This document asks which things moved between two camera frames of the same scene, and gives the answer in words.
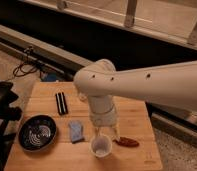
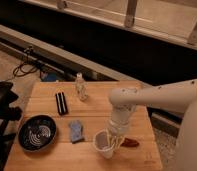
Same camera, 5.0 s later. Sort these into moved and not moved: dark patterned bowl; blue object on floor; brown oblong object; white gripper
Moved: white gripper
Not moved: brown oblong object; dark patterned bowl; blue object on floor
